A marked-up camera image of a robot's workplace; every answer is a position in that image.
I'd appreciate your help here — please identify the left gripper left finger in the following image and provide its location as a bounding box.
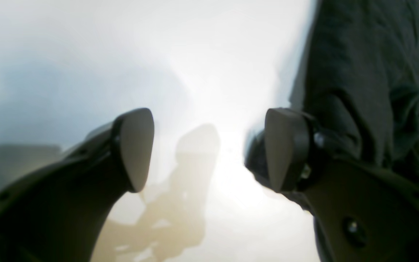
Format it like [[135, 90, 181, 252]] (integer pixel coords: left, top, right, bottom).
[[0, 108, 155, 262]]

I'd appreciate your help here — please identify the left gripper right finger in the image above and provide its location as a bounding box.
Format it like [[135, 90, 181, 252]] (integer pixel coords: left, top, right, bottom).
[[264, 108, 419, 262]]

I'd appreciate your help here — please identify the black t-shirt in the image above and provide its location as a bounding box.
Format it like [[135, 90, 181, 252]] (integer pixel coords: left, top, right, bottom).
[[244, 0, 419, 262]]

